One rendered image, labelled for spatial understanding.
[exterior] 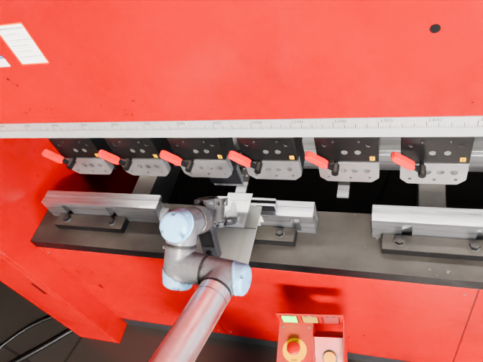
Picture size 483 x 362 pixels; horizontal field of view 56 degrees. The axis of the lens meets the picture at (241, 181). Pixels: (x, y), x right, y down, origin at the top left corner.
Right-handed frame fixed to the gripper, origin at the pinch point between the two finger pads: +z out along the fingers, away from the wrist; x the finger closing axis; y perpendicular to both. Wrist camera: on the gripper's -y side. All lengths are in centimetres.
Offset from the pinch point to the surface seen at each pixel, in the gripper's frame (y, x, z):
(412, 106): 29, -51, -26
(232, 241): -7.0, -1.9, 0.3
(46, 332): -79, 133, 71
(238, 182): 10.9, -3.1, 1.1
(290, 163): 17.1, -22.0, -11.8
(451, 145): 22, -60, -17
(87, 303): -50, 86, 45
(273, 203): 4.2, -11.7, 10.8
